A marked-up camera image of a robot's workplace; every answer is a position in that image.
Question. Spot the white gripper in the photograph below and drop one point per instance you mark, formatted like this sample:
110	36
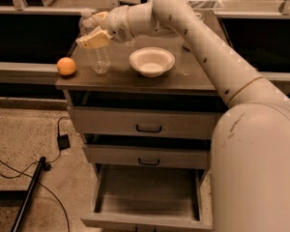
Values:
116	23

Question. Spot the clear plastic water bottle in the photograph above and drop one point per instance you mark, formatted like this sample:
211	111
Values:
98	58

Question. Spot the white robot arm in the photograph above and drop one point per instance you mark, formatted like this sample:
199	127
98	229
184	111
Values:
250	151

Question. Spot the top grey drawer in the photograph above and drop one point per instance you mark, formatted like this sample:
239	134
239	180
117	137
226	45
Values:
120	121

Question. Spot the grey drawer cabinet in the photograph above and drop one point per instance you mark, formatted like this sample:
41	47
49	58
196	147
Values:
184	88

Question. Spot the middle grey drawer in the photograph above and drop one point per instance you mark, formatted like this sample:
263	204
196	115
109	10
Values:
142	156

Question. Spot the bottom grey open drawer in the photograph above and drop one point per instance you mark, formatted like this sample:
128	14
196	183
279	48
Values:
147	199

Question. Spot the orange fruit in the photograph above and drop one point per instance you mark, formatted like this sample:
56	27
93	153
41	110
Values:
66	66

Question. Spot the white paper bowl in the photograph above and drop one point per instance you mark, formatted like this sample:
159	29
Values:
152	61

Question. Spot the green white soda can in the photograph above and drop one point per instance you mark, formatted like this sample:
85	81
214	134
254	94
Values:
200	16

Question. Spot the black power adapter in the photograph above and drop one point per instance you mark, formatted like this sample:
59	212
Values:
63	142

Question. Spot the black pole on floor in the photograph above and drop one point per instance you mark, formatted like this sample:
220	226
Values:
28	195

